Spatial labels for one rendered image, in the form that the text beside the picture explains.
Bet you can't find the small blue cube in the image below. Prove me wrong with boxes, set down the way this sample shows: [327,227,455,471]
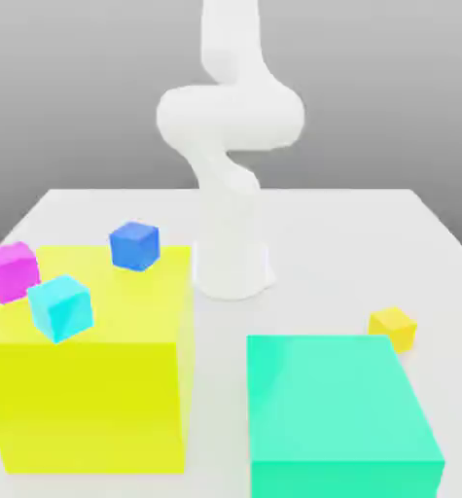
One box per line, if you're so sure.
[108,220,161,273]

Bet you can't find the small cyan cube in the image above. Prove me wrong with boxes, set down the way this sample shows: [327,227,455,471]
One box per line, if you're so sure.
[26,273,95,345]

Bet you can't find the small yellow cube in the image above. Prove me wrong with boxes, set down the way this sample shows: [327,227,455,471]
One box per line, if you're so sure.
[368,305,418,354]

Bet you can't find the small magenta cube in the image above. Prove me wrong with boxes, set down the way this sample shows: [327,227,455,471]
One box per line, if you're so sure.
[0,240,42,305]

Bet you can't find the large turquoise box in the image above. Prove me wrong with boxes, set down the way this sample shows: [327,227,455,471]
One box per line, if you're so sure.
[246,334,446,498]

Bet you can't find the large yellow box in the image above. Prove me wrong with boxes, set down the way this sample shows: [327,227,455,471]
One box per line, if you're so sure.
[0,244,195,476]

